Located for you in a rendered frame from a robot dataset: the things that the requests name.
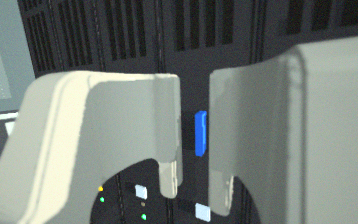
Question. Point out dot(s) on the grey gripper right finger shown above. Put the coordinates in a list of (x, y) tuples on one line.
[(288, 128)]

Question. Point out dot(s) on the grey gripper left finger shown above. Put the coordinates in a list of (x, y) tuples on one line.
[(75, 130)]

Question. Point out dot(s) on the black server rack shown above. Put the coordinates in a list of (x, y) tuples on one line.
[(187, 38)]

